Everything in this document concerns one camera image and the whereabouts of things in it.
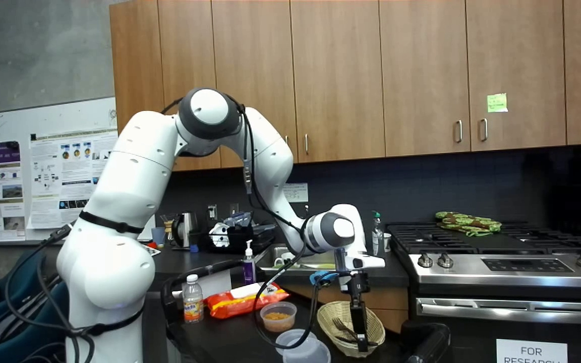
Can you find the wooden upper cabinets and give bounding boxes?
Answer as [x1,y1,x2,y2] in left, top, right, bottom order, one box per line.
[108,0,581,163]

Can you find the spray bottle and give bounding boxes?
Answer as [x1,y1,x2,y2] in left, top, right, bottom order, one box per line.
[371,211,382,257]

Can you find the green yellow cloth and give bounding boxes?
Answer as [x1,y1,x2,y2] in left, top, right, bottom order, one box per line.
[435,211,501,239]

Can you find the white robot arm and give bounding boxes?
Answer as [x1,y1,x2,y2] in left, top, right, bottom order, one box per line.
[57,89,380,363]

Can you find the plastic container with orange food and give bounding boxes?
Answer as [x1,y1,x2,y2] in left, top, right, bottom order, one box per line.
[259,303,297,332]

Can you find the clear plastic lid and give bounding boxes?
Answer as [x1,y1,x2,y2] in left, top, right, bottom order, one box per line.
[280,336,331,363]
[276,329,315,353]

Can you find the orange snack bag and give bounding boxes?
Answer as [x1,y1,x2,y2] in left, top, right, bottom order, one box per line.
[205,282,288,321]

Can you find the woven wicker basket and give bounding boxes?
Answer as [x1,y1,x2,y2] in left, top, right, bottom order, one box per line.
[317,301,385,360]

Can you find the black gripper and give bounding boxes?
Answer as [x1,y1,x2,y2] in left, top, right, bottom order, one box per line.
[347,273,368,345]

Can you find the stainless gas stove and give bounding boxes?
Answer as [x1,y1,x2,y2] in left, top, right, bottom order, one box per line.
[386,223,581,363]

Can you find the green sticky note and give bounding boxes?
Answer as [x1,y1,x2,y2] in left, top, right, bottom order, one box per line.
[485,93,509,113]

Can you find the white paper sign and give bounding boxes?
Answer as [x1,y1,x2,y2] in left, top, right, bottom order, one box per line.
[285,183,309,202]

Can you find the orange drink bottle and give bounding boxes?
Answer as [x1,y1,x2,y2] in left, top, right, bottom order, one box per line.
[182,274,203,322]

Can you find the purple soap pump bottle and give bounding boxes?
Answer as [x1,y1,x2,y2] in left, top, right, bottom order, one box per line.
[241,241,256,285]

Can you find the wall poster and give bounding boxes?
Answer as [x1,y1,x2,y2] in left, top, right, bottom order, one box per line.
[28,132,116,230]

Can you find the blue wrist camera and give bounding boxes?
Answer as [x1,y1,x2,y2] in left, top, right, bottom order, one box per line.
[309,270,338,287]

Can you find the stainless steel sink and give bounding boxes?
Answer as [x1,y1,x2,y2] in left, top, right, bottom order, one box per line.
[258,245,334,270]

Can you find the black dish rack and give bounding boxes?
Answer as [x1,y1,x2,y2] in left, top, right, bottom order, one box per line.
[189,211,276,254]

